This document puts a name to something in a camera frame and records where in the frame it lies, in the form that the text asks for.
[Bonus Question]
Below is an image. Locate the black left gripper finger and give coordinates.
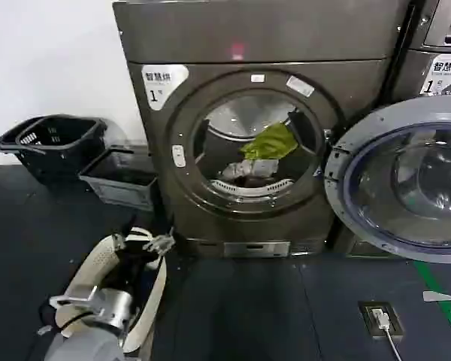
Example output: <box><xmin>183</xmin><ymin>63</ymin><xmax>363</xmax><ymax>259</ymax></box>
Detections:
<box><xmin>110</xmin><ymin>214</ymin><xmax>138</xmax><ymax>252</ymax></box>
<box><xmin>141</xmin><ymin>225</ymin><xmax>176</xmax><ymax>259</ymax></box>

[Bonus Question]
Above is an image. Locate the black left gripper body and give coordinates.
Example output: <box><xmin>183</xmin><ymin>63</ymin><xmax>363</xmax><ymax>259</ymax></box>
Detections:
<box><xmin>110</xmin><ymin>246</ymin><xmax>151</xmax><ymax>302</ymax></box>

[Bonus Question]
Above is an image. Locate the dark garment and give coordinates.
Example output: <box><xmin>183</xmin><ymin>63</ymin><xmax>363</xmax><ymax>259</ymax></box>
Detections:
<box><xmin>99</xmin><ymin>240</ymin><xmax>162</xmax><ymax>302</ymax></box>

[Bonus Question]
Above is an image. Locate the grey plastic crate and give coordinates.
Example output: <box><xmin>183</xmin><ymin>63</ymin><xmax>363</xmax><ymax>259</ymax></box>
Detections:
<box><xmin>77</xmin><ymin>144</ymin><xmax>159</xmax><ymax>214</ymax></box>

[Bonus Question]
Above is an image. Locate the small black plastic basket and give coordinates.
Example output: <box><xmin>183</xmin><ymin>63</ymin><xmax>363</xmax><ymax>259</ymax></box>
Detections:
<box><xmin>14</xmin><ymin>116</ymin><xmax>108</xmax><ymax>153</ymax></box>

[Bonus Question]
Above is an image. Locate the large black plastic basket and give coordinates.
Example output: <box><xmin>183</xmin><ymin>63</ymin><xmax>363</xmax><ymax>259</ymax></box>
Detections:
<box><xmin>0</xmin><ymin>114</ymin><xmax>110</xmax><ymax>186</ymax></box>

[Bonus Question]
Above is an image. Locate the green garment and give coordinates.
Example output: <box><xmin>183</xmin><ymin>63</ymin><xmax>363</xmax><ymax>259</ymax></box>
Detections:
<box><xmin>239</xmin><ymin>121</ymin><xmax>299</xmax><ymax>161</ymax></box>

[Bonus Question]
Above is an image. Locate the black floor socket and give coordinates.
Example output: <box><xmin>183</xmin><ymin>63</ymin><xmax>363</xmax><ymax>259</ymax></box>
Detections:
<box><xmin>357</xmin><ymin>300</ymin><xmax>406</xmax><ymax>335</ymax></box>

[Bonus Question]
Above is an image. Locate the grey dryer with round opening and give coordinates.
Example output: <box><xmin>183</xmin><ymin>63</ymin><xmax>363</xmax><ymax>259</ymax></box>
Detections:
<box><xmin>112</xmin><ymin>0</ymin><xmax>415</xmax><ymax>259</ymax></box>

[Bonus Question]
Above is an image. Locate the round glass dryer door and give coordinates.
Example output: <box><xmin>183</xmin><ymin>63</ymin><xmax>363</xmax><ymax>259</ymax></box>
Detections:
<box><xmin>322</xmin><ymin>98</ymin><xmax>451</xmax><ymax>261</ymax></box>

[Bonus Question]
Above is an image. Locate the grey washing machine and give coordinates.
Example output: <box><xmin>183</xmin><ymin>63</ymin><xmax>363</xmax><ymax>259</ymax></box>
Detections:
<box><xmin>332</xmin><ymin>47</ymin><xmax>451</xmax><ymax>260</ymax></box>

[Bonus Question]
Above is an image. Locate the grey stacked machine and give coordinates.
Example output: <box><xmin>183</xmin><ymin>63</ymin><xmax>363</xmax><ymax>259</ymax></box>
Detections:
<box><xmin>408</xmin><ymin>0</ymin><xmax>451</xmax><ymax>50</ymax></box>

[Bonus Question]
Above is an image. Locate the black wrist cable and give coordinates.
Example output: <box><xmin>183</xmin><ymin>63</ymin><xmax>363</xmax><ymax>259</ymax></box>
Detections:
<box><xmin>40</xmin><ymin>300</ymin><xmax>98</xmax><ymax>336</ymax></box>

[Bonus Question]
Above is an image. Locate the white plug with cable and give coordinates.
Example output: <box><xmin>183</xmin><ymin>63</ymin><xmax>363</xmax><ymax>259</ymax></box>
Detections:
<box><xmin>371</xmin><ymin>307</ymin><xmax>404</xmax><ymax>361</ymax></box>

